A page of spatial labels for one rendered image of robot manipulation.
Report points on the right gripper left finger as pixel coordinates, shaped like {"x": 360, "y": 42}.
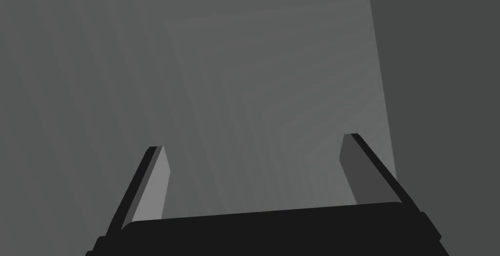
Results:
{"x": 150, "y": 189}

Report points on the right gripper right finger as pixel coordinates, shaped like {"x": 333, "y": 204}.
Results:
{"x": 369, "y": 174}

